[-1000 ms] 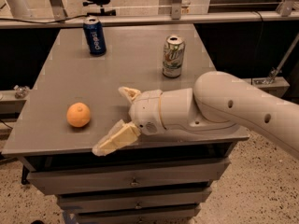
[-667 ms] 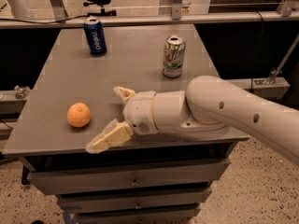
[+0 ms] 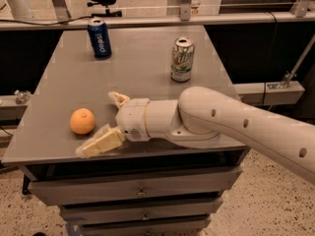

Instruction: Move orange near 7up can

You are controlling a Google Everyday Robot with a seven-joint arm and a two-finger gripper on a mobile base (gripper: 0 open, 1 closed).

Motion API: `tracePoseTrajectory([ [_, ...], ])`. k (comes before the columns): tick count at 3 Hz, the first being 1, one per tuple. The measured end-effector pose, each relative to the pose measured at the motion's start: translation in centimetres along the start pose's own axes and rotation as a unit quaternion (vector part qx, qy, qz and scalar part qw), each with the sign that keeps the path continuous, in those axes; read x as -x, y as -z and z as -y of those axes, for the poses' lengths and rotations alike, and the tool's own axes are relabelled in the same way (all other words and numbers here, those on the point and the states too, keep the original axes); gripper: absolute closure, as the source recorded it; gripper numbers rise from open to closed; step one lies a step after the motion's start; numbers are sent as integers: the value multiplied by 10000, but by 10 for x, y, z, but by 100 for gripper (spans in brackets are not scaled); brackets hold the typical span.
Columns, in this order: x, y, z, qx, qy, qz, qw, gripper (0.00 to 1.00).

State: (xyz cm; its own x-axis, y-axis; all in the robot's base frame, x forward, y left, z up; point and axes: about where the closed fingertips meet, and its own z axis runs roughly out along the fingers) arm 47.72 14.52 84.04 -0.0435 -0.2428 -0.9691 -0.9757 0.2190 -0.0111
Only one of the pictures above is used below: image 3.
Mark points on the crumpled clear plastic object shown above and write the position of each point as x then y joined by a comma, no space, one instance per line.
22,97

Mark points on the top grey drawer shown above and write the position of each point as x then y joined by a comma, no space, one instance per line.
135,186

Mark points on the blue pepsi can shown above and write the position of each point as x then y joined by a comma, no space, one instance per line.
98,33

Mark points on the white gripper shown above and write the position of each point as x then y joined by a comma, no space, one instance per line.
131,119

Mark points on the bottom grey drawer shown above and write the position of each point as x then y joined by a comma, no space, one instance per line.
146,228

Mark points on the orange fruit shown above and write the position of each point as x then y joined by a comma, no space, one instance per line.
82,121

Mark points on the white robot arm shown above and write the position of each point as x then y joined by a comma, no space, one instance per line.
197,117

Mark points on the grey metal rail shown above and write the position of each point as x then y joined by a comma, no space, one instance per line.
147,22

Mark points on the grey drawer cabinet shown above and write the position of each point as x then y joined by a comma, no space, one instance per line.
44,147

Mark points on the grey drawer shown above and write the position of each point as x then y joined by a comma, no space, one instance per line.
146,228
141,210
135,186

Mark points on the green white 7up can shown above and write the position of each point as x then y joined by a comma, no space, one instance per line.
182,57

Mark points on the middle grey drawer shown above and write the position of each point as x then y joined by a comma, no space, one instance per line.
141,210

